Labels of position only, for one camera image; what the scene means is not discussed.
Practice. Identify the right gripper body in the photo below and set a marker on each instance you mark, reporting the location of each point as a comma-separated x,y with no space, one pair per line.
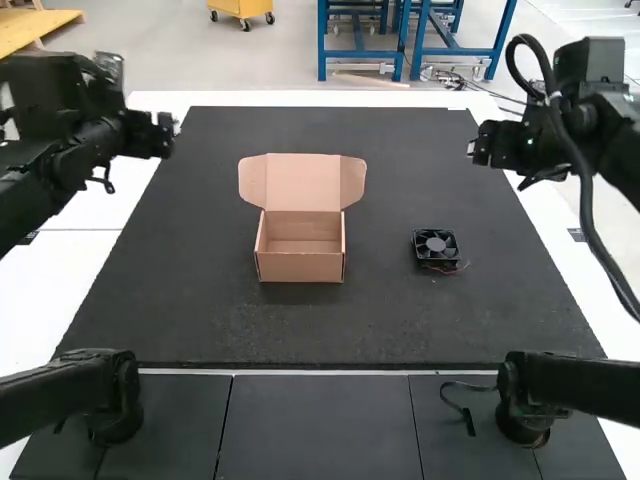
502,147

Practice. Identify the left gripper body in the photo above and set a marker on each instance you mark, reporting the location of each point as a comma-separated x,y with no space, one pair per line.
147,135

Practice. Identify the black square fan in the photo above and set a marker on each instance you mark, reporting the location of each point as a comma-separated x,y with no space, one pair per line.
435,245

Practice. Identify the cardboard box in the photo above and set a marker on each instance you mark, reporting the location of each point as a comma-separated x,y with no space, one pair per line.
300,190

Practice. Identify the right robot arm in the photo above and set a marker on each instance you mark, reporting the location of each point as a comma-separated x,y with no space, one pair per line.
607,125

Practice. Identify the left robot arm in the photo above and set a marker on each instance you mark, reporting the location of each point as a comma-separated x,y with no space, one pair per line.
45,130

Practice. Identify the yellow wheeled cart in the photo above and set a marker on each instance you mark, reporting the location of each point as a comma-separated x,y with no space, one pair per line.
240,9

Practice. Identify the wooden board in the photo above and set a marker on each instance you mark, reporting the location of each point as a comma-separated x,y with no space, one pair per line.
30,22

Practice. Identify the black mat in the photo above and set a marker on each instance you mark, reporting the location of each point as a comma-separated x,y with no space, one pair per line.
200,300

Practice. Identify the dark base panel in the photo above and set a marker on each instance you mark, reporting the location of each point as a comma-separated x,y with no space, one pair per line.
320,430
450,455
165,430

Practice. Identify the blue metal frame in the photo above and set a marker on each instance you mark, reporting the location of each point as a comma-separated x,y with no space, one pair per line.
450,52
360,60

